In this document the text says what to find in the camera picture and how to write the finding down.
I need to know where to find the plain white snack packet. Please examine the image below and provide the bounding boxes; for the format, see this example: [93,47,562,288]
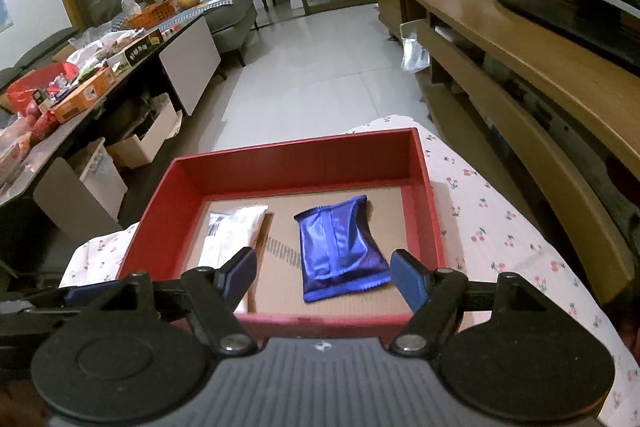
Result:
[197,205,269,313]

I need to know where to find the checked cloth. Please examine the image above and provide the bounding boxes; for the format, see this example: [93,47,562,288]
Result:
[189,0,251,16]

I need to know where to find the wooden TV cabinet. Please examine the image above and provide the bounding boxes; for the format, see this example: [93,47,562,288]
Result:
[370,0,640,308]

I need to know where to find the blue foil snack packet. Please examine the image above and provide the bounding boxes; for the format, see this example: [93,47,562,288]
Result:
[293,195,391,305]

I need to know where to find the orange plastic basket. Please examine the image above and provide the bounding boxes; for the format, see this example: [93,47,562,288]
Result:
[126,2,179,30]

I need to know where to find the red cardboard box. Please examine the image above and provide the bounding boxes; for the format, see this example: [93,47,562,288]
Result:
[117,127,447,342]

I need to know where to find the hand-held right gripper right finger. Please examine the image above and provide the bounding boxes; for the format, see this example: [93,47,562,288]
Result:
[389,249,572,357]

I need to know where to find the black and yellow box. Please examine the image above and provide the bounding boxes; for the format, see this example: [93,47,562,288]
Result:
[107,29,164,74]

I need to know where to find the red plastic bag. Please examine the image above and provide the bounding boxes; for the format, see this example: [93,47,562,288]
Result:
[4,62,81,116]

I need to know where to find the pile of mixed snack packets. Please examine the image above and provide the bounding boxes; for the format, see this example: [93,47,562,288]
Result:
[65,27,132,80]

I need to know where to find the red fruit packets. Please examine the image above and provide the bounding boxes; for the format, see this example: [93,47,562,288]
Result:
[0,109,57,152]

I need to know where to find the black television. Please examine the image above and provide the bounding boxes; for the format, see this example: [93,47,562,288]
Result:
[480,0,640,75]

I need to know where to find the dark coffee table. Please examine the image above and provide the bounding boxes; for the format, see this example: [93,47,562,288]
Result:
[0,13,222,258]

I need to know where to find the grey sofa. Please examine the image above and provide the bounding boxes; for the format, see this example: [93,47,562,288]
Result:
[0,26,81,75]

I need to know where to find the orange cardboard box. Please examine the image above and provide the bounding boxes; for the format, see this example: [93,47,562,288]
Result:
[49,67,117,124]

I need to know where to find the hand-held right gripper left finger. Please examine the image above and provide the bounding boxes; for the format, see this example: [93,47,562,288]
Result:
[75,247,258,355]

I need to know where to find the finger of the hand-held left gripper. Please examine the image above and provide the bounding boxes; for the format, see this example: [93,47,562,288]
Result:
[64,284,132,307]

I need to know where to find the open cardboard box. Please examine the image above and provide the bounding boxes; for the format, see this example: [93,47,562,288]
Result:
[104,93,184,170]

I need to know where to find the clear plastic bag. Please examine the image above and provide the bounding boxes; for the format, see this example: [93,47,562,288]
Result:
[399,20,432,74]

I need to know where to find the white plastic bin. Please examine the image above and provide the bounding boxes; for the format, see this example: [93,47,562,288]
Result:
[69,138,129,219]

